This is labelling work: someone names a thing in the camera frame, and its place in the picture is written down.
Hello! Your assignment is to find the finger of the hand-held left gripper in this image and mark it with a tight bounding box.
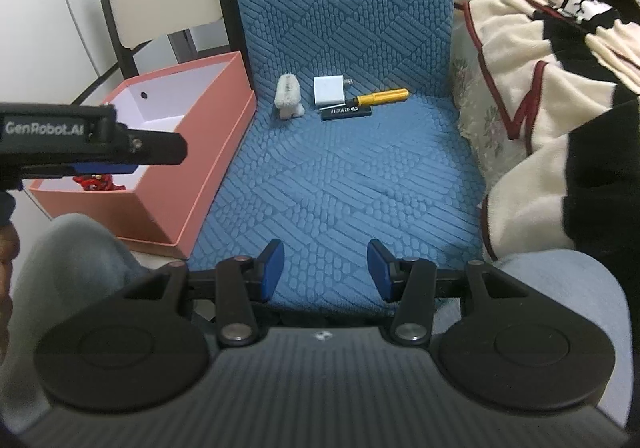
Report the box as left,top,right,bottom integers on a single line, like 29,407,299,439
22,163,139,179
117,125,188,166

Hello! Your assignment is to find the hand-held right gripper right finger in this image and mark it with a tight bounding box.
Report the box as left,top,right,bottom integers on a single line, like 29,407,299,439
366,239,528,346

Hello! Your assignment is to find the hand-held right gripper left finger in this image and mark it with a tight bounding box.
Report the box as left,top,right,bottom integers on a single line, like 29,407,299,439
122,239,286,348

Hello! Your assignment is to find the red toy figure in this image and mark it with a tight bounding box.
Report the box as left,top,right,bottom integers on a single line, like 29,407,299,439
73,174,126,193

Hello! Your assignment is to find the pink cardboard box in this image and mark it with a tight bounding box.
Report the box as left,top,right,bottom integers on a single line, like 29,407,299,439
28,52,257,259

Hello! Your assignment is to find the white plush toy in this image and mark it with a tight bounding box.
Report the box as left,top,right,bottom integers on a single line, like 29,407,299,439
274,74,306,121

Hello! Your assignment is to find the yellow screwdriver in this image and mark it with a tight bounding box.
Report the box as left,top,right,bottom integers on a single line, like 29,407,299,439
320,88,411,113

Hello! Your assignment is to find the white charger adapter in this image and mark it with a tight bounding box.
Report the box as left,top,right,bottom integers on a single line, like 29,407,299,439
314,74,353,106

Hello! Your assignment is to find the person's left hand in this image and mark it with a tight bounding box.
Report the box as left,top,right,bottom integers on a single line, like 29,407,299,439
0,227,21,333

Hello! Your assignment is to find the person's left leg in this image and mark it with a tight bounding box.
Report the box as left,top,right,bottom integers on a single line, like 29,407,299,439
7,213,168,346

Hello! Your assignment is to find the blue textured cushion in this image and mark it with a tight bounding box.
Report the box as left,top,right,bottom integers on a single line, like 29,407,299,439
190,0,488,316

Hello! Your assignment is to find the floral bed sheet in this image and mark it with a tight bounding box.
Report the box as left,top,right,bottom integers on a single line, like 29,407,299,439
450,35,507,179

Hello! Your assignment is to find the cream and black printed blanket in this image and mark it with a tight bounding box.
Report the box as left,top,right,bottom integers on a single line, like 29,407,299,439
452,0,640,263

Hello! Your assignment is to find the black cable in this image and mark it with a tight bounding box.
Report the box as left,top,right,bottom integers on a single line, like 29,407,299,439
70,64,121,104

